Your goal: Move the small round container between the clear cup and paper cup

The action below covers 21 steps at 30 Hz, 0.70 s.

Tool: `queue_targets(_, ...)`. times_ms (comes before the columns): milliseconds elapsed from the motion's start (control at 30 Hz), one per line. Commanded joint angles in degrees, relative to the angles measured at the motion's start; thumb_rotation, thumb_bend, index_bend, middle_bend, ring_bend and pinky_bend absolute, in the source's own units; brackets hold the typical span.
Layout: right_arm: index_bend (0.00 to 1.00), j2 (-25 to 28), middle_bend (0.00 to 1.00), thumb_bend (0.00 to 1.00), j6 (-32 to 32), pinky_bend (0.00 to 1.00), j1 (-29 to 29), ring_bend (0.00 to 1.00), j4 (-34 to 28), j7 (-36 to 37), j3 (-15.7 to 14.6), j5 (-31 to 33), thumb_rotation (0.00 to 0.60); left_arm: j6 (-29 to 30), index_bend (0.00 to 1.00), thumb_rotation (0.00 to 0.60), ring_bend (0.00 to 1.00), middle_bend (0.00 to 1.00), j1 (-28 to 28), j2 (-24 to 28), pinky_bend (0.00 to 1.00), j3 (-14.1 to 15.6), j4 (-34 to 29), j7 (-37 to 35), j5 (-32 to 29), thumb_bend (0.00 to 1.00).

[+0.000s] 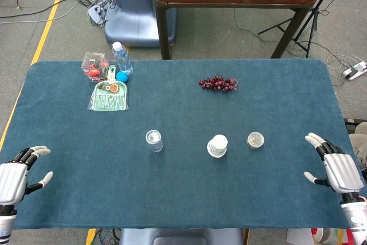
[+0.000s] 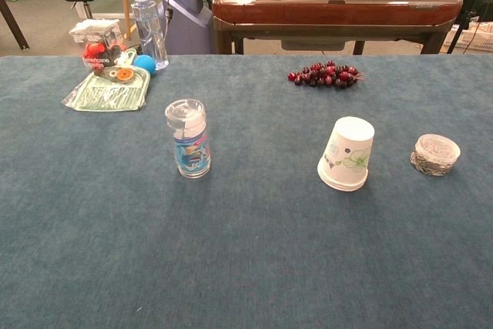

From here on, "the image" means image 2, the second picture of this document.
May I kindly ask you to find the small transparent paper clip box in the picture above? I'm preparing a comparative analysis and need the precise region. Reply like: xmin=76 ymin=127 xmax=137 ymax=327
xmin=409 ymin=133 xmax=461 ymax=177

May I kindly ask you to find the white floral paper cup stack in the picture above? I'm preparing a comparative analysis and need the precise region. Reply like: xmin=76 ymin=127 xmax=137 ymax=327
xmin=317 ymin=116 xmax=376 ymax=193

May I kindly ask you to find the clear plastic water bottle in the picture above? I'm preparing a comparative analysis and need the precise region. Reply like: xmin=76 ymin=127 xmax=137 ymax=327
xmin=130 ymin=0 xmax=169 ymax=71

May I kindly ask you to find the clear box with red toys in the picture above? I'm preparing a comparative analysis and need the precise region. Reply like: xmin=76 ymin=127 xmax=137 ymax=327
xmin=69 ymin=18 xmax=127 ymax=72

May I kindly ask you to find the transparent cylinder blue label container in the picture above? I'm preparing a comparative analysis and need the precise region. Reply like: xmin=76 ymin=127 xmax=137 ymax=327
xmin=165 ymin=98 xmax=212 ymax=180

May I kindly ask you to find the blue table cloth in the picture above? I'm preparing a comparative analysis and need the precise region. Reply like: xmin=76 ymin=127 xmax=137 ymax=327
xmin=0 ymin=54 xmax=493 ymax=329

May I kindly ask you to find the red artificial grape bunch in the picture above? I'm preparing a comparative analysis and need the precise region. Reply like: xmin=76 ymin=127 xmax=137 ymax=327
xmin=287 ymin=60 xmax=365 ymax=89

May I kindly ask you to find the blue ball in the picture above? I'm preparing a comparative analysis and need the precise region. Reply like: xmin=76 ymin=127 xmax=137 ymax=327
xmin=133 ymin=55 xmax=157 ymax=76

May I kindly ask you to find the green dustpan brush set packaged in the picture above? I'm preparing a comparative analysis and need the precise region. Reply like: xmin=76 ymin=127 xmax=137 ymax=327
xmin=61 ymin=48 xmax=152 ymax=112

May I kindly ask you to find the brown mahjong table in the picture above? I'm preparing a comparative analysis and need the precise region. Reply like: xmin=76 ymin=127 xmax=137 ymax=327
xmin=211 ymin=0 xmax=464 ymax=55

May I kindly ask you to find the white plastic crate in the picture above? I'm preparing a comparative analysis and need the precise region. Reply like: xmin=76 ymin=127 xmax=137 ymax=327
xmin=442 ymin=22 xmax=493 ymax=54

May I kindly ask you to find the black tripod stand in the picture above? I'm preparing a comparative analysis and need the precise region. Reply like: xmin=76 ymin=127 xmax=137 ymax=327
xmin=446 ymin=0 xmax=493 ymax=55

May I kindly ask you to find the dark table leg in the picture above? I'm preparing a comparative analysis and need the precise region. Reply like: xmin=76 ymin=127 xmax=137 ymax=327
xmin=0 ymin=0 xmax=31 ymax=52

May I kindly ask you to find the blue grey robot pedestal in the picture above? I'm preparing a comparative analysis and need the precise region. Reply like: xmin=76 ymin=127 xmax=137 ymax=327
xmin=159 ymin=0 xmax=215 ymax=55

